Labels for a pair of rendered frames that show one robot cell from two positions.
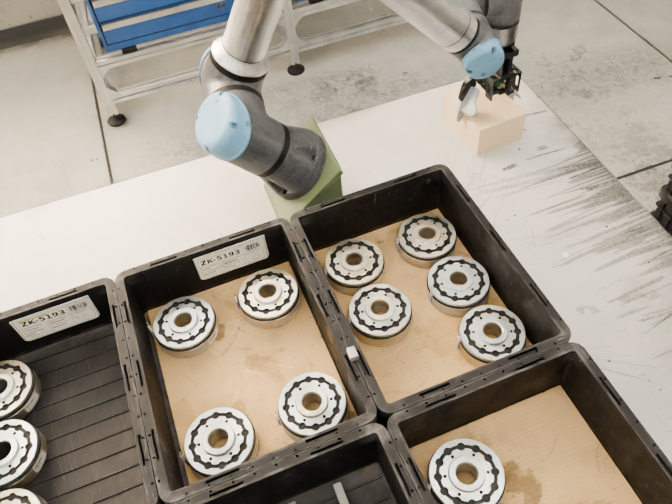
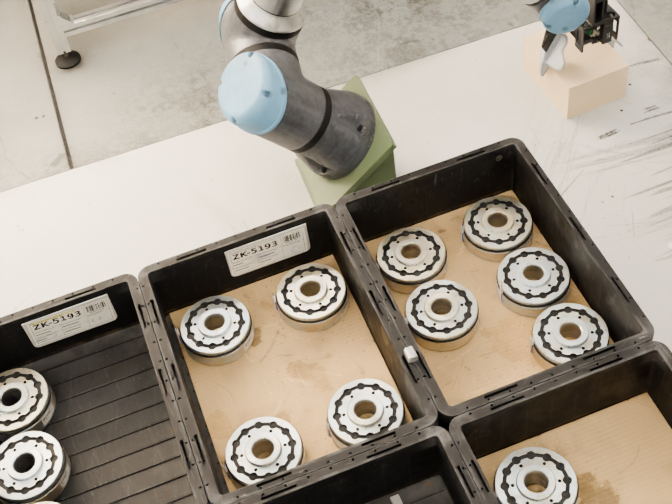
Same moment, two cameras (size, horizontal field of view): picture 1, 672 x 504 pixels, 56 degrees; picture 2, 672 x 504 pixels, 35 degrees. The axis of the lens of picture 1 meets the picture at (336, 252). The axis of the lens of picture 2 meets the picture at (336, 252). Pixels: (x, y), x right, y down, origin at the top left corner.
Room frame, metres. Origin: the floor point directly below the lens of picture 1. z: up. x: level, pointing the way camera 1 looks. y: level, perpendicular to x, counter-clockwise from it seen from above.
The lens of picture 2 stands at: (-0.30, 0.02, 2.09)
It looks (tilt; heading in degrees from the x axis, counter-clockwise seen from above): 51 degrees down; 3
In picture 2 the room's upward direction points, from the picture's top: 10 degrees counter-clockwise
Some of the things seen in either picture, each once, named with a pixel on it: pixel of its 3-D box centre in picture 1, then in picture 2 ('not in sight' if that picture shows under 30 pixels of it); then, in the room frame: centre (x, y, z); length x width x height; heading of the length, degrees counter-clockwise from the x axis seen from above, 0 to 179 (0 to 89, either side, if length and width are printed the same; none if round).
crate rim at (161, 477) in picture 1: (235, 342); (279, 344); (0.50, 0.17, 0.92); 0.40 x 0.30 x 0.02; 16
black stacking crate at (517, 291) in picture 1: (417, 293); (484, 290); (0.59, -0.12, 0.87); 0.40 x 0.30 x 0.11; 16
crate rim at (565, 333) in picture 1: (417, 274); (484, 268); (0.59, -0.12, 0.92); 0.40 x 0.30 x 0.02; 16
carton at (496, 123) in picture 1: (482, 115); (574, 66); (1.16, -0.38, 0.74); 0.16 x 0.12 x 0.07; 18
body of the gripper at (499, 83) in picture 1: (496, 65); (588, 7); (1.13, -0.39, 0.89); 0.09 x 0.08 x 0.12; 18
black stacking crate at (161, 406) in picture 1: (241, 359); (284, 365); (0.50, 0.17, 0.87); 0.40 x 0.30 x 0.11; 16
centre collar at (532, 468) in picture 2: (466, 473); (536, 482); (0.29, -0.14, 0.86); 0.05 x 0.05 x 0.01
